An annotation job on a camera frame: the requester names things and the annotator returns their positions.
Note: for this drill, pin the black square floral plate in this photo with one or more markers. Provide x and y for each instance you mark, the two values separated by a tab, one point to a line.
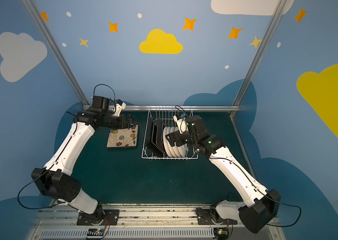
151	135
123	138
158	151

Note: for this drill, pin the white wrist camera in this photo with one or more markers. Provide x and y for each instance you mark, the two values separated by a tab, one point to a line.
180	120
119	106

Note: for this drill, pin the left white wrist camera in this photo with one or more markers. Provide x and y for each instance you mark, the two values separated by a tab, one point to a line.
119	106

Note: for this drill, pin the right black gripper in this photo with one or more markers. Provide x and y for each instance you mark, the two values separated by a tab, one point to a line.
174	138

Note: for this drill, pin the white wire dish rack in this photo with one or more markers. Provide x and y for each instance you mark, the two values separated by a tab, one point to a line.
167	118

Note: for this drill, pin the white round plate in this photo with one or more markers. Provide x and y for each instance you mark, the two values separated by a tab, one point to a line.
170	147
177	153
166	144
183	148

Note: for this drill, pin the right aluminium frame post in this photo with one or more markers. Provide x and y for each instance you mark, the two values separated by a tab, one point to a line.
266	38

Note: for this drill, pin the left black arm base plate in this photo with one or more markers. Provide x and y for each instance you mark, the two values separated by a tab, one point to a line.
110	216

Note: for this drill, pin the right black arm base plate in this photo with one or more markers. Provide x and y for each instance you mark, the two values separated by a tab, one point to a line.
211	217

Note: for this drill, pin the rear aluminium frame rail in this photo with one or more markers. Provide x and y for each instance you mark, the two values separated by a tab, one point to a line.
132	108

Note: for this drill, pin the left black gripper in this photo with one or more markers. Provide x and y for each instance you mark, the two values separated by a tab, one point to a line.
127	121

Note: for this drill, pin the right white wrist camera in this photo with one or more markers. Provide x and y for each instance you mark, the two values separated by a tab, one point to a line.
180	120

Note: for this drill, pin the left small circuit board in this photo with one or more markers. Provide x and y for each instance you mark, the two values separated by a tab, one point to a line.
95	234

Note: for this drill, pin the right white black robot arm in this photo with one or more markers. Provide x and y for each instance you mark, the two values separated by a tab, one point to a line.
259	205

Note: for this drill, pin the front aluminium rail bed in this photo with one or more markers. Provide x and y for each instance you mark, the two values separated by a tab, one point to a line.
143	222

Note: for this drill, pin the aluminium frame post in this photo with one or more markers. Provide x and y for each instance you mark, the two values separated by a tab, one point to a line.
266	38
36	15

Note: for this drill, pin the right small circuit board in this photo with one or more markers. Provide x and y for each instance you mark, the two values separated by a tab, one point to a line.
220	234

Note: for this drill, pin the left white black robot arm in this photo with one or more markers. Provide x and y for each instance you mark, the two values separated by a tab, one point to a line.
55	179

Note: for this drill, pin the small circuit board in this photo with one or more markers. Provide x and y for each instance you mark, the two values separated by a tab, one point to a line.
220	234
95	234

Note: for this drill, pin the left aluminium frame post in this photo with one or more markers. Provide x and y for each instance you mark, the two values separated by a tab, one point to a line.
36	15

